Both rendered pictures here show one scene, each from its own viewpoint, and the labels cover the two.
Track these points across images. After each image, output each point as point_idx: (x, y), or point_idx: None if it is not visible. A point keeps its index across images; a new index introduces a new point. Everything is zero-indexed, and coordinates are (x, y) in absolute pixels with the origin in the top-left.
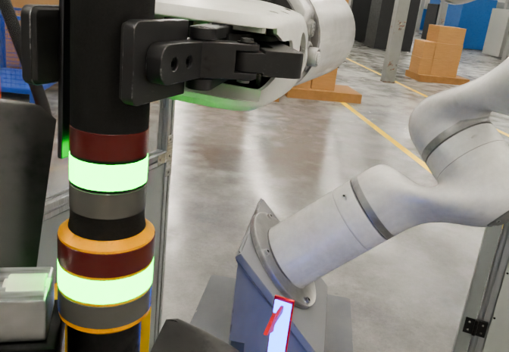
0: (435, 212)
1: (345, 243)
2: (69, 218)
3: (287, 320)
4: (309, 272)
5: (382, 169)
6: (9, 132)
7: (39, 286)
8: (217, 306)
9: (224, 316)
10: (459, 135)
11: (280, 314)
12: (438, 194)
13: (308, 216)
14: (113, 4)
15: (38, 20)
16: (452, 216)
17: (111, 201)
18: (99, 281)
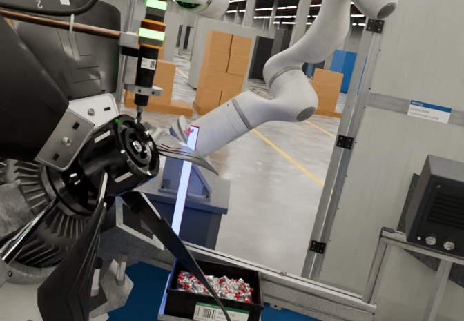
0: (272, 110)
1: (226, 128)
2: (145, 16)
3: (195, 136)
4: (207, 146)
5: (248, 92)
6: (108, 11)
7: (135, 34)
8: None
9: (157, 178)
10: (284, 73)
11: (192, 131)
12: (273, 101)
13: (208, 115)
14: None
15: None
16: (279, 112)
17: (158, 10)
18: (153, 31)
